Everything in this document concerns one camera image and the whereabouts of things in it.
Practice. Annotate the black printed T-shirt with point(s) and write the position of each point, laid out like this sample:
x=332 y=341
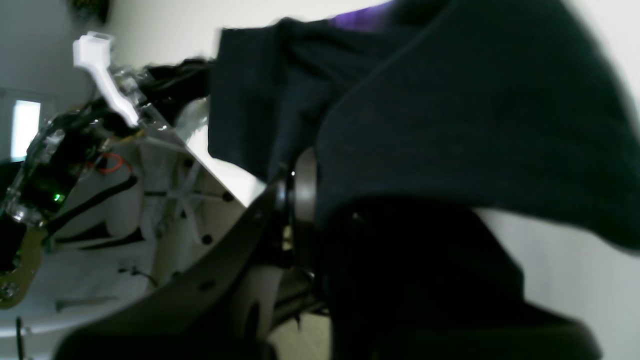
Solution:
x=504 y=104

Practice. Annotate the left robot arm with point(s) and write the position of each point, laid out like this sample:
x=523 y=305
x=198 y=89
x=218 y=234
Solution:
x=75 y=144

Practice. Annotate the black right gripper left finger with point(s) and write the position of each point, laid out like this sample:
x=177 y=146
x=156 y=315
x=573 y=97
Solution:
x=224 y=307

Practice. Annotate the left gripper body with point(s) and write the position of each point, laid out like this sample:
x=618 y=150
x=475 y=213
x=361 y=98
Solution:
x=166 y=89

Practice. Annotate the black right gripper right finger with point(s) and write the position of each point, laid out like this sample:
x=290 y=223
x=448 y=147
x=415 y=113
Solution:
x=408 y=279

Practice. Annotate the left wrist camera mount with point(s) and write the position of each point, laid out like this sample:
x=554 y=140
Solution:
x=105 y=75

